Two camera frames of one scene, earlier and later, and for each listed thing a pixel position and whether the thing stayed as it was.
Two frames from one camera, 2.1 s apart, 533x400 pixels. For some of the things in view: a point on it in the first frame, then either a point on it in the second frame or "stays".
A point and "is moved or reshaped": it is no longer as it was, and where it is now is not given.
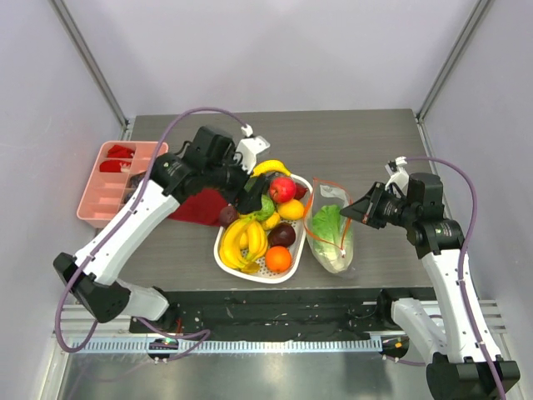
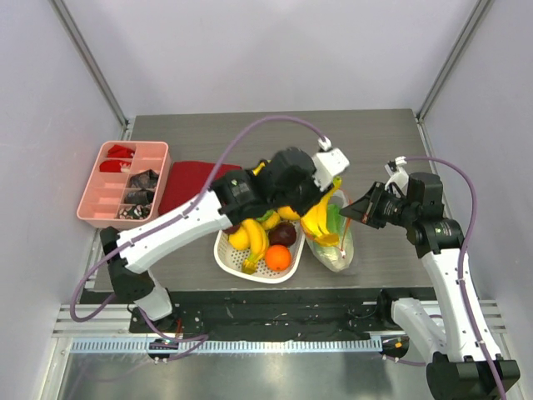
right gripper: x=373 y=207 stays
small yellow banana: x=271 y=222 stays
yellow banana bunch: x=243 y=242 → x=316 y=223
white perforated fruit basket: x=268 y=275 stays
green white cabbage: x=331 y=237 stays
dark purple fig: x=227 y=215 is moved or reshaped
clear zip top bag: x=329 y=234 stays
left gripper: x=248 y=201 → x=316 y=195
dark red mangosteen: x=281 y=234 stays
